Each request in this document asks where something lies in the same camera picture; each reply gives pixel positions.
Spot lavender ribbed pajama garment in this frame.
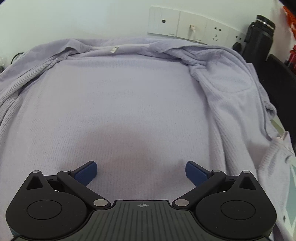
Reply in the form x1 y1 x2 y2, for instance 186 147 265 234
1 39 294 240

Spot black nightstand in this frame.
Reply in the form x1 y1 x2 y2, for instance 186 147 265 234
259 54 296 147

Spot black thermos bottle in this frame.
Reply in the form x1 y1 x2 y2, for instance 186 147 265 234
242 15 275 68

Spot small red bottle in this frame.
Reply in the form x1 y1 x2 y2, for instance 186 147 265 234
285 45 296 69

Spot white wall socket panel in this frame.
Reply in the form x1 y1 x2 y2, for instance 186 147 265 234
147 6 245 48

